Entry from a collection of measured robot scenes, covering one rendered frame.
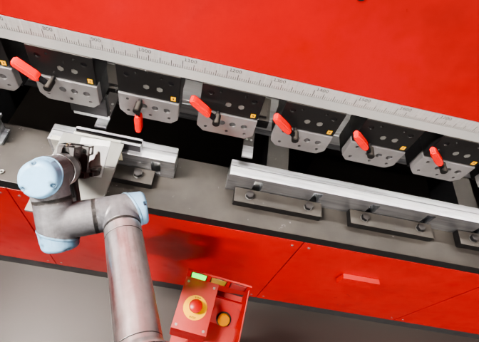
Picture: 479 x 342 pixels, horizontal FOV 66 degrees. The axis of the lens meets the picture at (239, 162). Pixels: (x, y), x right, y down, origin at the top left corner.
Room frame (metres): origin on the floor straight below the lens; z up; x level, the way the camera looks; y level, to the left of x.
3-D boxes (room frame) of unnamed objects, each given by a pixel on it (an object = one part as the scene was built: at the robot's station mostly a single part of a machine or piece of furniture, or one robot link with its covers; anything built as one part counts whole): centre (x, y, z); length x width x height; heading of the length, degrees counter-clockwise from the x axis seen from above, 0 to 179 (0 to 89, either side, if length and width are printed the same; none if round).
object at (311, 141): (0.69, -0.13, 1.26); 0.15 x 0.09 x 0.17; 99
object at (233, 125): (0.66, 0.07, 1.26); 0.15 x 0.09 x 0.17; 99
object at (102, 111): (0.60, 0.44, 1.13); 0.10 x 0.02 x 0.10; 99
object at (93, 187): (0.46, 0.42, 1.00); 0.26 x 0.18 x 0.01; 9
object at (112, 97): (0.76, 0.46, 1.01); 0.26 x 0.12 x 0.05; 9
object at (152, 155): (0.61, 0.39, 0.92); 0.39 x 0.06 x 0.10; 99
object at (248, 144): (0.83, 0.00, 1.01); 0.26 x 0.12 x 0.05; 9
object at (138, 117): (0.56, 0.28, 1.20); 0.04 x 0.02 x 0.10; 9
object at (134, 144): (0.61, 0.40, 0.99); 0.20 x 0.03 x 0.03; 99
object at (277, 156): (1.07, -0.09, 0.81); 0.64 x 0.08 x 0.14; 9
